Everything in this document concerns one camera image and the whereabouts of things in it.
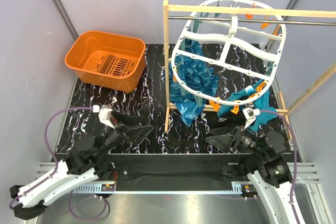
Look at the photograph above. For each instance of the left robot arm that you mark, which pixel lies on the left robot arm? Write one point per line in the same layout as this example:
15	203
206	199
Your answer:
85	162

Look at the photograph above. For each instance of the wooden clothes rack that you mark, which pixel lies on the wooden clothes rack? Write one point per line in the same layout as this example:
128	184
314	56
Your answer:
225	13

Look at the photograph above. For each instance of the orange plastic basket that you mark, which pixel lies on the orange plastic basket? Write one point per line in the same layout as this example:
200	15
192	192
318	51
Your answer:
108	60

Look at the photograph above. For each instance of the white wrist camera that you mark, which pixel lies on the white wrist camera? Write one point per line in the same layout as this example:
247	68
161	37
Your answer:
104	114
250	115

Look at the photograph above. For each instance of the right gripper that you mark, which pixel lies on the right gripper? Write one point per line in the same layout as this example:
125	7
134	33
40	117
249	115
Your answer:
223	141

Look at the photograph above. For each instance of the blue patterned cloth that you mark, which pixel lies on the blue patterned cloth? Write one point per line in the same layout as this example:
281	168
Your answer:
196	75

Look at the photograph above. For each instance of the white round clip hanger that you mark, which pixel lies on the white round clip hanger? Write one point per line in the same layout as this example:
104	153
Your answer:
253	22

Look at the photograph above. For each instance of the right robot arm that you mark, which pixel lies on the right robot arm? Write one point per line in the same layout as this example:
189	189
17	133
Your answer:
263	165

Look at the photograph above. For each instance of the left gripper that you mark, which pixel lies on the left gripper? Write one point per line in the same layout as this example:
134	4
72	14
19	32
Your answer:
127	122

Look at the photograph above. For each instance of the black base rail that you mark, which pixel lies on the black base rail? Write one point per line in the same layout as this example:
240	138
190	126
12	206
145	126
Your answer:
172	172

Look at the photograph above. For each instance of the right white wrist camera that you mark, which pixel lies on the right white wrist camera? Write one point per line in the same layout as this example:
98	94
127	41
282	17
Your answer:
250	115

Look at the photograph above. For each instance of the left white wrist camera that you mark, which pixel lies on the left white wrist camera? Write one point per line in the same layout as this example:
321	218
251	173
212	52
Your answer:
104	114

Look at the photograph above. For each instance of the teal cloth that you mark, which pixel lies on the teal cloth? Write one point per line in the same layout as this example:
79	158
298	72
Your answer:
267	112

